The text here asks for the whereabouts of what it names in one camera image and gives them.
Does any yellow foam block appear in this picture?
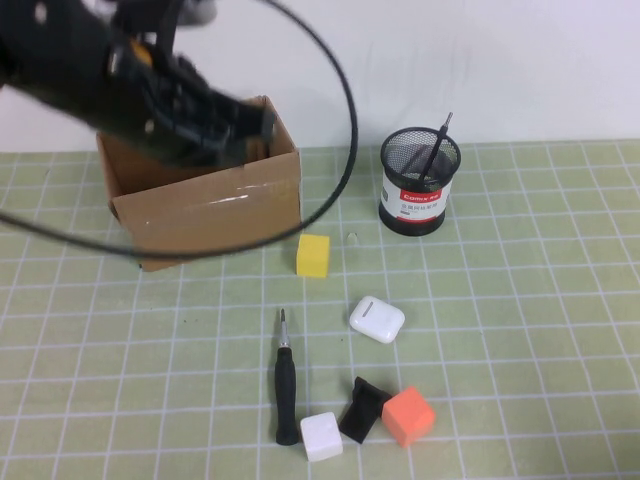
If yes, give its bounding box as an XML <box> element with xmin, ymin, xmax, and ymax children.
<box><xmin>294</xmin><ymin>233</ymin><xmax>332</xmax><ymax>279</ymax></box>

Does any thin black screwdriver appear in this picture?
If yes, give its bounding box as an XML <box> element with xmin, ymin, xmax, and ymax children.
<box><xmin>418</xmin><ymin>111</ymin><xmax>455</xmax><ymax>182</ymax></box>

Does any green white-grid tablecloth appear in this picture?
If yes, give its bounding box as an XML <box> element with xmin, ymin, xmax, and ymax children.
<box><xmin>0</xmin><ymin>139</ymin><xmax>640</xmax><ymax>480</ymax></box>

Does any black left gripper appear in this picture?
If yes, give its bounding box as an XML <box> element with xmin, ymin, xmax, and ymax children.
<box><xmin>107</xmin><ymin>42</ymin><xmax>279</xmax><ymax>169</ymax></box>

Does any black mesh pen holder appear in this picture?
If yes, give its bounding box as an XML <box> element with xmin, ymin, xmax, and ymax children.
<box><xmin>377</xmin><ymin>127</ymin><xmax>460</xmax><ymax>237</ymax></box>

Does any black plastic bracket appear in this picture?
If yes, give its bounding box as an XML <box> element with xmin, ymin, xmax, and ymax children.
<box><xmin>338</xmin><ymin>375</ymin><xmax>394</xmax><ymax>445</ymax></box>

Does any thick black screwdriver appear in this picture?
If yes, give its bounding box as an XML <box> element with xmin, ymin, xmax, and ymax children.
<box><xmin>274</xmin><ymin>308</ymin><xmax>301</xmax><ymax>447</ymax></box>

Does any white foam block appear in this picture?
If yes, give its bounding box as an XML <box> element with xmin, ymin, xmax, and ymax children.
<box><xmin>299</xmin><ymin>412</ymin><xmax>344</xmax><ymax>464</ymax></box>

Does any thick black camera cable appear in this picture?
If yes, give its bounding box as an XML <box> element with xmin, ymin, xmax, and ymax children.
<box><xmin>0</xmin><ymin>0</ymin><xmax>360</xmax><ymax>260</ymax></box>

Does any brown cardboard box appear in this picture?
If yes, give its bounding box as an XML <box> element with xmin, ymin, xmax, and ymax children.
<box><xmin>95</xmin><ymin>94</ymin><xmax>303</xmax><ymax>274</ymax></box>

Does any orange foam block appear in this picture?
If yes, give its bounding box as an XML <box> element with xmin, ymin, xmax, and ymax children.
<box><xmin>381</xmin><ymin>384</ymin><xmax>437</xmax><ymax>449</ymax></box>

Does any white earbuds case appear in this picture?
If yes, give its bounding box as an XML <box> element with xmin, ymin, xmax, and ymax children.
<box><xmin>348</xmin><ymin>294</ymin><xmax>406</xmax><ymax>346</ymax></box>

